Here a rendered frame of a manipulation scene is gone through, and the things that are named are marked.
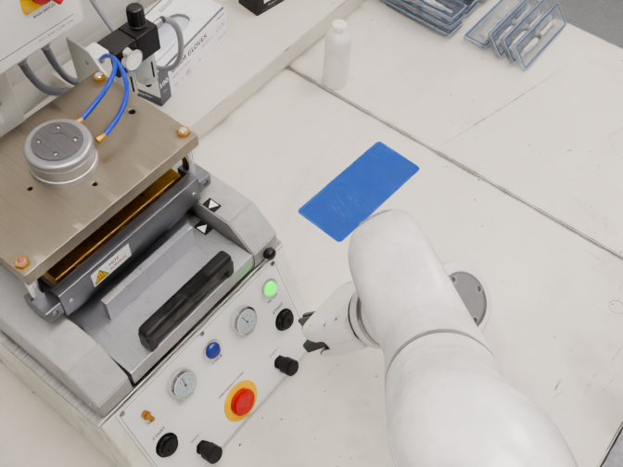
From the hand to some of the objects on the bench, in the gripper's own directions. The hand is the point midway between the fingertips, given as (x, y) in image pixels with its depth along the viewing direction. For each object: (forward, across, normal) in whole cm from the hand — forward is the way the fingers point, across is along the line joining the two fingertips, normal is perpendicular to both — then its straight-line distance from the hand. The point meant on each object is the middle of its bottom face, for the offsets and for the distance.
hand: (314, 323), depth 105 cm
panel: (+11, -12, -6) cm, 18 cm away
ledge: (+45, +57, +41) cm, 84 cm away
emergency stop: (+11, -12, -4) cm, 17 cm away
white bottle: (+31, +52, +21) cm, 64 cm away
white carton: (+42, +32, +44) cm, 69 cm away
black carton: (+41, +58, +42) cm, 82 cm away
